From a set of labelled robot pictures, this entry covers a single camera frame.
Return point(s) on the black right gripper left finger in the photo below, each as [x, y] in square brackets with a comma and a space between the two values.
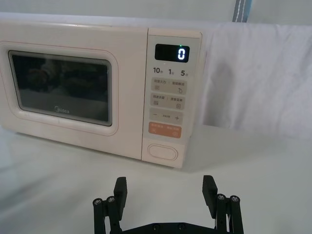
[120, 195]

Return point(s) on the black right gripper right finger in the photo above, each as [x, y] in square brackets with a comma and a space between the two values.
[209, 192]

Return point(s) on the white table cloth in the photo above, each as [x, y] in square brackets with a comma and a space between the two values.
[48, 185]

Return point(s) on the oven control panel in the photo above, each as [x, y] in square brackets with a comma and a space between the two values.
[168, 102]

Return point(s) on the white curtain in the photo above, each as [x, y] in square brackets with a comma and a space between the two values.
[256, 73]

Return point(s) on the cream microwave oven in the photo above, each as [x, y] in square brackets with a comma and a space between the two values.
[73, 36]

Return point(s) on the grey striped post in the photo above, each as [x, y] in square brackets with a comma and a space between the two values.
[240, 11]

